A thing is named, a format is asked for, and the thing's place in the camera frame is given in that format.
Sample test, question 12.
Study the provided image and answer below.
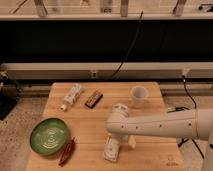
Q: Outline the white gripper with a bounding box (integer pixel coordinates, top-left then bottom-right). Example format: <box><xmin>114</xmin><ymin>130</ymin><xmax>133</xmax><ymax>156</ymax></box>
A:
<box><xmin>110</xmin><ymin>134</ymin><xmax>136</xmax><ymax>149</ymax></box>

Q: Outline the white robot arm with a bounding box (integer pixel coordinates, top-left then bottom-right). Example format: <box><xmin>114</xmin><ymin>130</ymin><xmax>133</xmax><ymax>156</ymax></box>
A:
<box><xmin>106</xmin><ymin>104</ymin><xmax>213</xmax><ymax>171</ymax></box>

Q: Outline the translucent plastic cup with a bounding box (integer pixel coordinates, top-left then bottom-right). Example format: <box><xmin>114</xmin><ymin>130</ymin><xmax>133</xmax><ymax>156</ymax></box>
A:
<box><xmin>131</xmin><ymin>86</ymin><xmax>149</xmax><ymax>108</ymax></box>

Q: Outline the dark snack bar wrapper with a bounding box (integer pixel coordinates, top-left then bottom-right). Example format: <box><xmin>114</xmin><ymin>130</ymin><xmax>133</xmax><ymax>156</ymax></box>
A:
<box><xmin>85</xmin><ymin>91</ymin><xmax>103</xmax><ymax>109</ymax></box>

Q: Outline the red chili pepper toy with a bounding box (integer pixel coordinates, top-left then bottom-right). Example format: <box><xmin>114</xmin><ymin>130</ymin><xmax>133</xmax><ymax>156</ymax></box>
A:
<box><xmin>59</xmin><ymin>139</ymin><xmax>75</xmax><ymax>166</ymax></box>

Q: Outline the clear plastic bottle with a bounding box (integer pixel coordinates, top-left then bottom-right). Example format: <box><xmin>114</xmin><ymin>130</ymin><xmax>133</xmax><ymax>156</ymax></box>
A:
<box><xmin>60</xmin><ymin>84</ymin><xmax>83</xmax><ymax>111</ymax></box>

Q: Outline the green ceramic bowl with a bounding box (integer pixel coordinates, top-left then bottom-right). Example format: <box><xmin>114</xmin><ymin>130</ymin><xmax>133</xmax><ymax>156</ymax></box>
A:
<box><xmin>29</xmin><ymin>118</ymin><xmax>69</xmax><ymax>156</ymax></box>

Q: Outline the black equipment at left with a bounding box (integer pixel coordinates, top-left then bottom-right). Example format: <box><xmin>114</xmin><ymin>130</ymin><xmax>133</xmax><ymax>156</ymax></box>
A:
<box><xmin>0</xmin><ymin>71</ymin><xmax>21</xmax><ymax>121</ymax></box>

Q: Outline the black floor cable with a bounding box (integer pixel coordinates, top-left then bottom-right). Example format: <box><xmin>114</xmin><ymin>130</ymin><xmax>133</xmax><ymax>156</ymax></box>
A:
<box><xmin>173</xmin><ymin>76</ymin><xmax>205</xmax><ymax>160</ymax></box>

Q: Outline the white wall outlet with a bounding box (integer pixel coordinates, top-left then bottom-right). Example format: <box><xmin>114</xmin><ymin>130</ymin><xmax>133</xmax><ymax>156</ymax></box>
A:
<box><xmin>91</xmin><ymin>71</ymin><xmax>98</xmax><ymax>78</ymax></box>

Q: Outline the black hanging cable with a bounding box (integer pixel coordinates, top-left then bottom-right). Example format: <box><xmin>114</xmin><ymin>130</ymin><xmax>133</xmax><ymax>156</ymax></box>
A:
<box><xmin>107</xmin><ymin>10</ymin><xmax>145</xmax><ymax>81</ymax></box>

